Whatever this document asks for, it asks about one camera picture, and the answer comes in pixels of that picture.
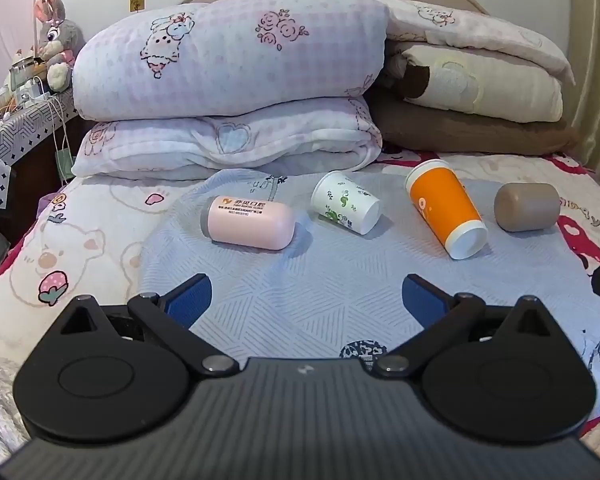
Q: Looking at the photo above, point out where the brown pillow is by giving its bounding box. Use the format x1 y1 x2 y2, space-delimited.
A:
372 95 581 157

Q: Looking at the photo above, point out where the bedside clutter pile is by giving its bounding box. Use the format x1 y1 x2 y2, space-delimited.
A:
0 52 53 121

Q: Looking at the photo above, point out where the white cup with green leaves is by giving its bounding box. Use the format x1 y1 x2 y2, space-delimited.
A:
310 170 382 235

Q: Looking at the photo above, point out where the grey-blue textured mat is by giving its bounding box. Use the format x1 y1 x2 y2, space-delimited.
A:
139 167 600 411

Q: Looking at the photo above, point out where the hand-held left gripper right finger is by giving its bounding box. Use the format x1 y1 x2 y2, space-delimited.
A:
366 274 557 379

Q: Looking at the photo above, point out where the orange paper cup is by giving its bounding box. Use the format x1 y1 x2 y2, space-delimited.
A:
405 159 489 261

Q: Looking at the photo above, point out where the beige folded blanket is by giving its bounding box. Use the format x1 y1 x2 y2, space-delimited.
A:
385 42 566 123

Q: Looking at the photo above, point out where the bedside table with patterned cloth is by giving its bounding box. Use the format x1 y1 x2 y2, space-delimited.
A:
0 87 81 211

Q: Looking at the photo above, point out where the taupe cup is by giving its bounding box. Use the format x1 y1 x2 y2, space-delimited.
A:
494 183 561 233

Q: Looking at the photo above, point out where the dark wooden bedside cabinet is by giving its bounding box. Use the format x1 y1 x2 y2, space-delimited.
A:
0 110 81 233

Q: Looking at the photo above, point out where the grey rabbit plush toy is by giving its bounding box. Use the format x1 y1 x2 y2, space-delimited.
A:
32 0 86 93

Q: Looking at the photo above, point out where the green face mask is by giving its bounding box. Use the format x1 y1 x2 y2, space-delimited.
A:
55 149 77 181

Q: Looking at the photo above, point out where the pink checked folded quilt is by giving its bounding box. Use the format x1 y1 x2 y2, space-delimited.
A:
71 0 577 182

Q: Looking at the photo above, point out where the pink cup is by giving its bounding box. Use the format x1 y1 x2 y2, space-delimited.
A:
200 195 297 251

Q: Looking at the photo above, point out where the white lace cloth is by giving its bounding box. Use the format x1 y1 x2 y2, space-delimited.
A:
0 355 31 453

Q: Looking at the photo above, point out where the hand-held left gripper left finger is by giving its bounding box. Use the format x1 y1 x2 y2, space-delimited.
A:
47 274 239 376

